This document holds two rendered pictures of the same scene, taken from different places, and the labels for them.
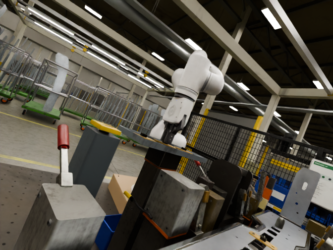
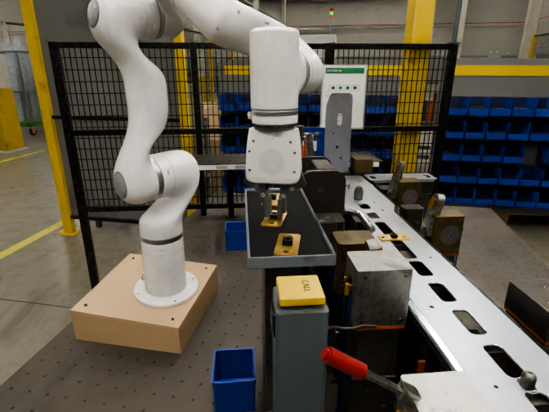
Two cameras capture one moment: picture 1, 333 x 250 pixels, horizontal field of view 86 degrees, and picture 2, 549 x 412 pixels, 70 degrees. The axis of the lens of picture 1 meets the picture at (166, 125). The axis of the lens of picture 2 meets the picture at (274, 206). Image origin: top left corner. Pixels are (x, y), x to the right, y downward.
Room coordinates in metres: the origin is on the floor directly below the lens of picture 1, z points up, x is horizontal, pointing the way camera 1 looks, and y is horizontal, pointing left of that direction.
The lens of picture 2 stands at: (0.17, 0.51, 1.44)
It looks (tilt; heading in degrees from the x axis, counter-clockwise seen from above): 19 degrees down; 312
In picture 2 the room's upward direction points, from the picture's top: straight up
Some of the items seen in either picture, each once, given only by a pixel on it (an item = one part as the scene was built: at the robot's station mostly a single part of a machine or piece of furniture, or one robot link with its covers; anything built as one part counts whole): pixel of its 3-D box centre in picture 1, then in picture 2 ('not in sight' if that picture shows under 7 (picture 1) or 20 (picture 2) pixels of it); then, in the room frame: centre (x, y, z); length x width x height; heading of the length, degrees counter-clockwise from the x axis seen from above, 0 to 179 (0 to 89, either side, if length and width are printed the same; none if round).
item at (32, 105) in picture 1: (51, 92); not in sight; (6.16, 4.09, 0.89); 1.90 x 1.00 x 1.77; 32
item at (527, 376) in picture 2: not in sight; (527, 382); (0.20, -0.08, 1.00); 0.02 x 0.02 x 0.04
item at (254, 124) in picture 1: (209, 161); (116, 124); (3.29, -1.01, 1.00); 1.34 x 0.14 x 2.00; 31
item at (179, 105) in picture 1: (179, 110); (274, 151); (0.65, -0.02, 1.29); 0.10 x 0.07 x 0.11; 31
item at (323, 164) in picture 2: (214, 215); (312, 243); (0.80, -0.36, 0.94); 0.18 x 0.13 x 0.49; 137
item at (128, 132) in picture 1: (168, 146); (280, 218); (0.65, -0.04, 1.16); 0.37 x 0.14 x 0.02; 137
